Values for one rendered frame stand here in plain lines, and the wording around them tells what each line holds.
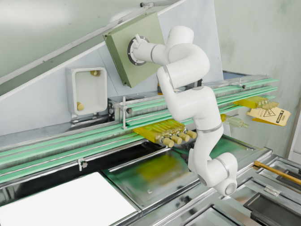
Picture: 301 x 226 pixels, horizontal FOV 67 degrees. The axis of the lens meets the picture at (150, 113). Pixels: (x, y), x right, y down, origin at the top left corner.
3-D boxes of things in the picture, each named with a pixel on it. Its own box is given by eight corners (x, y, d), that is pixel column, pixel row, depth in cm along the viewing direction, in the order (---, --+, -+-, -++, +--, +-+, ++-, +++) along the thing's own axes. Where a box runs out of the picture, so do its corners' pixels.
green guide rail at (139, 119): (121, 121, 122) (130, 125, 116) (121, 119, 121) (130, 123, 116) (268, 86, 229) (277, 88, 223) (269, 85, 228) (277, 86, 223)
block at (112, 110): (107, 117, 124) (113, 121, 119) (107, 101, 121) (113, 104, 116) (113, 116, 126) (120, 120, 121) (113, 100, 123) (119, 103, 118)
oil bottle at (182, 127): (156, 125, 140) (181, 137, 125) (156, 116, 138) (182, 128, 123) (162, 123, 144) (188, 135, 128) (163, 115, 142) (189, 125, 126)
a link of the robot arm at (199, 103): (210, 108, 84) (172, 121, 85) (194, 52, 78) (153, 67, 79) (225, 124, 69) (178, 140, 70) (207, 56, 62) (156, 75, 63)
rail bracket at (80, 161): (70, 164, 110) (81, 177, 100) (68, 151, 108) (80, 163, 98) (77, 161, 112) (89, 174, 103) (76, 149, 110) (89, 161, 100)
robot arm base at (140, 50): (122, 43, 114) (141, 45, 103) (139, 28, 118) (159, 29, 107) (136, 67, 124) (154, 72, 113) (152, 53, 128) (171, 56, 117)
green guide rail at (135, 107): (121, 108, 119) (130, 112, 113) (121, 106, 119) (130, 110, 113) (270, 79, 226) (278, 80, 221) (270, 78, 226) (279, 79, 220)
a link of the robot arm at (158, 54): (148, 64, 109) (171, 69, 97) (153, 36, 106) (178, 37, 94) (162, 67, 115) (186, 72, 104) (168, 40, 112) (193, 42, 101)
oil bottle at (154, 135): (133, 131, 130) (157, 145, 114) (133, 122, 128) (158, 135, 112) (140, 129, 133) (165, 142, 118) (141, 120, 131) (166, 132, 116)
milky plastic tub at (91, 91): (68, 111, 115) (75, 116, 109) (65, 67, 108) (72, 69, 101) (100, 106, 126) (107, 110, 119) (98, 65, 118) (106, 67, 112)
